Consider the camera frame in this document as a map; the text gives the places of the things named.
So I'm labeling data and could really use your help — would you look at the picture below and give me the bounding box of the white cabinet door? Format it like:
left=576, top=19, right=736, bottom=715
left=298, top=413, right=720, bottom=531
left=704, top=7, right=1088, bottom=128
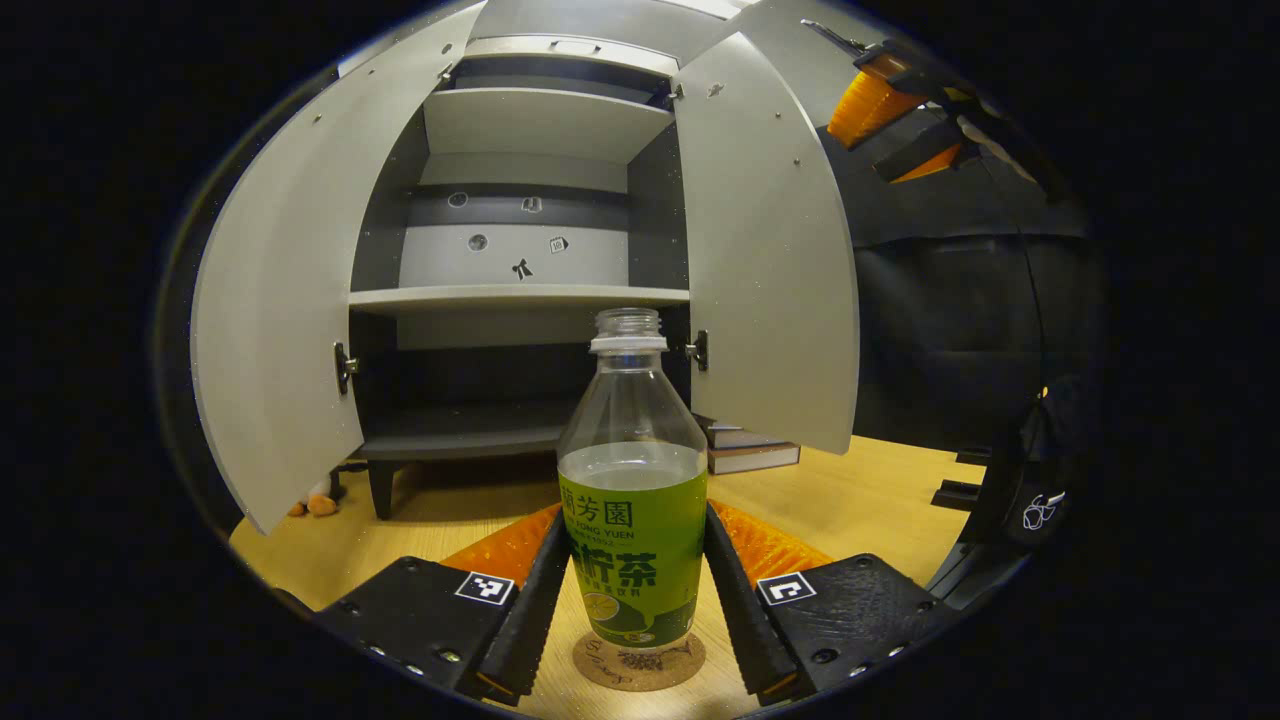
left=672, top=30, right=861, bottom=456
left=190, top=5, right=488, bottom=536

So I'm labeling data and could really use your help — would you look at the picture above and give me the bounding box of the round cork coaster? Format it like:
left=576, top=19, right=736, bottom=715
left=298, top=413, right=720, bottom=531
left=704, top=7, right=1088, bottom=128
left=573, top=630, right=707, bottom=693

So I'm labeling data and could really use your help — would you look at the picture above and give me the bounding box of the dark cloth with white logo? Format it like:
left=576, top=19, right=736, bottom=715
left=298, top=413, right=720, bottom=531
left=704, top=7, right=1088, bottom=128
left=925, top=385, right=1076, bottom=611

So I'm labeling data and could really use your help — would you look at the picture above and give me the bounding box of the green label tea bottle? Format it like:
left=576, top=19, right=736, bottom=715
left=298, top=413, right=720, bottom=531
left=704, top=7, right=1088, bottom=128
left=556, top=307, right=709, bottom=651

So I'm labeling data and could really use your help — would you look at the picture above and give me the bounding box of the plush toy with orange feet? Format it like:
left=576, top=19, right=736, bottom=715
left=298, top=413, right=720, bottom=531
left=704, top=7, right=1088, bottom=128
left=288, top=472, right=346, bottom=519

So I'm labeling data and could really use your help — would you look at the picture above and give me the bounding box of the thick book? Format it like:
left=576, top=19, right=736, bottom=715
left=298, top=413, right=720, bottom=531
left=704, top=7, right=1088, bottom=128
left=707, top=443, right=801, bottom=476

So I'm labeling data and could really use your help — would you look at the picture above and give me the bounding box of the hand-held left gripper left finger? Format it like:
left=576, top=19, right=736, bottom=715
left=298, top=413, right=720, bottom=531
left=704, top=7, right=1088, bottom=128
left=313, top=503, right=573, bottom=708

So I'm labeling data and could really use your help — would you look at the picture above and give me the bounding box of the white and grey cabinet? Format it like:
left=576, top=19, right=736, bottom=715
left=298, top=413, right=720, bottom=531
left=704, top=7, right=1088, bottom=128
left=340, top=35, right=701, bottom=521

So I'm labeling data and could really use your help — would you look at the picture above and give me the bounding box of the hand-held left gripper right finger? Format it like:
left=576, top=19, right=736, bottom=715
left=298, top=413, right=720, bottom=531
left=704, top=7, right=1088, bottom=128
left=703, top=500, right=963, bottom=708

